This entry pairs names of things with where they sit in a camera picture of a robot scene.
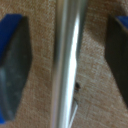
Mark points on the gripper blue black right finger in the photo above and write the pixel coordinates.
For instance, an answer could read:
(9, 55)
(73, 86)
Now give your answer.
(119, 56)

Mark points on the gripper blue black left finger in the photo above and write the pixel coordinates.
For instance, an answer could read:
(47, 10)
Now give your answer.
(13, 66)

